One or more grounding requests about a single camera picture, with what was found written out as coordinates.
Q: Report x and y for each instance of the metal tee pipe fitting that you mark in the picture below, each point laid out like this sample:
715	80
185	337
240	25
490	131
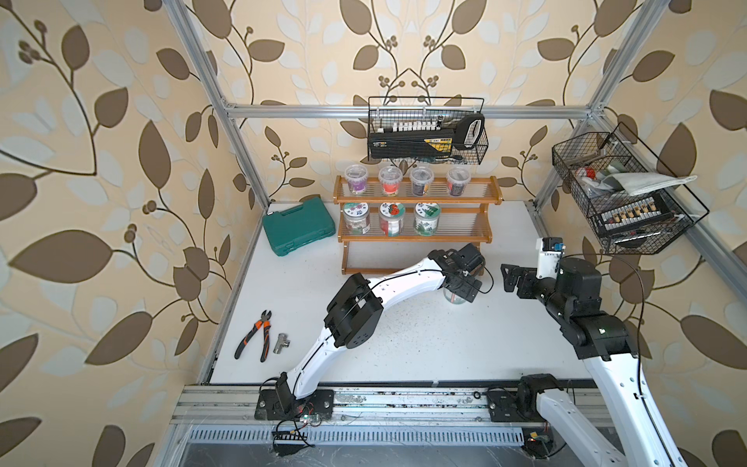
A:
281	343

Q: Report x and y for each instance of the small clear seed cup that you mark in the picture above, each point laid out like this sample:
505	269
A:
421	179

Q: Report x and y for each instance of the black wire basket back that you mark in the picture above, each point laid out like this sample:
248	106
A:
422	129

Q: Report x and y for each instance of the green plastic tool case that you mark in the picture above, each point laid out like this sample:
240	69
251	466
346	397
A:
298	226

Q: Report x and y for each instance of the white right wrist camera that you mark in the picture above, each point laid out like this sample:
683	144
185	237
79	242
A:
550	252

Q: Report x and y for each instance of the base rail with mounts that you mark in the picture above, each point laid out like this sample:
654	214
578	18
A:
436	414

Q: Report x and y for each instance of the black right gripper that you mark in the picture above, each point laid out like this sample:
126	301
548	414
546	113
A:
513	277

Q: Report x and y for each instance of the flower lid seed jar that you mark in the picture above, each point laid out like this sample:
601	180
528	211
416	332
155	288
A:
357	218

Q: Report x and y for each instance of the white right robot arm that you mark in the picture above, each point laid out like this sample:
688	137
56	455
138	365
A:
570	292

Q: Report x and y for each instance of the black wire basket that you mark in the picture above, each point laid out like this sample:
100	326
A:
583	161
422	129

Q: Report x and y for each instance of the white paper bag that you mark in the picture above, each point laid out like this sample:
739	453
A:
640	183

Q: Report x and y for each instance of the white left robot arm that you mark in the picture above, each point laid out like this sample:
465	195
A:
355	311

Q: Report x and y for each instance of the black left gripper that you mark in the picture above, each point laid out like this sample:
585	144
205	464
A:
477	290

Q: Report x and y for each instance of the black wire basket right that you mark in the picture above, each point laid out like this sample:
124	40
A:
583	161

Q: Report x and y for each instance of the red label seed cup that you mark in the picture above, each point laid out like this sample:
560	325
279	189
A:
390	179

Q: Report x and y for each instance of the green lid seed jar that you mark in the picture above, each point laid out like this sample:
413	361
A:
426	218

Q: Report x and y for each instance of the wooden three-tier shelf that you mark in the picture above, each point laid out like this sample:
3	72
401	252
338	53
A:
374	216

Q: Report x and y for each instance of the black saw handle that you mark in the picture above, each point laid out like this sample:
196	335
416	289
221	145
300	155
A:
468	131

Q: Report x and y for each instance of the tomato lid seed jar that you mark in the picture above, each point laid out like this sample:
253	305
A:
391	218

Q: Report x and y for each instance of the purple label seed cup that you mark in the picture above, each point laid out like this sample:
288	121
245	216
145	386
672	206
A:
356	177

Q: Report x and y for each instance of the box of small bottles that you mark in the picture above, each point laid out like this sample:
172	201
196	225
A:
634	215

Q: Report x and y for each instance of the lidded seed jar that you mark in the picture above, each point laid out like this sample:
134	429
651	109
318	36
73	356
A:
453	298

